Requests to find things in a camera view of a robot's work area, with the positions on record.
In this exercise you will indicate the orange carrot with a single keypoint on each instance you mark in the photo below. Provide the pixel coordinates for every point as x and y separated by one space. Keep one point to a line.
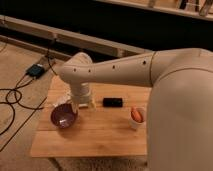
136 116

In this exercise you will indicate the white cup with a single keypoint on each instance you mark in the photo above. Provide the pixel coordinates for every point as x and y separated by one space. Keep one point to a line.
136 125

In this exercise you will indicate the black power adapter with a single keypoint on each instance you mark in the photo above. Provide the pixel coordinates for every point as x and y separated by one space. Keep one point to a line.
35 71

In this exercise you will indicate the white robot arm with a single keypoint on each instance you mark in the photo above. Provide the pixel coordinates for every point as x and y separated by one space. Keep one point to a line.
179 120

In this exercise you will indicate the long wooden floor beam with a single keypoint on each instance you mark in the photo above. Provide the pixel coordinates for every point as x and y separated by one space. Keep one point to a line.
79 40

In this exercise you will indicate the dark purple ceramic bowl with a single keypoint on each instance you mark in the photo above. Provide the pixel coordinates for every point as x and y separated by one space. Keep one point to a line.
63 116

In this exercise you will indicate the wooden board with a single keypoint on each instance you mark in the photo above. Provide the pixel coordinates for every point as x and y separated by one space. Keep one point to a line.
97 132

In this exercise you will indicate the small black box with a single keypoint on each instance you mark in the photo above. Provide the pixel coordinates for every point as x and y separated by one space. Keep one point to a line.
112 102

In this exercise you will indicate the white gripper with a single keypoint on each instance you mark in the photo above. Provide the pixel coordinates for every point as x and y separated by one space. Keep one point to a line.
81 94

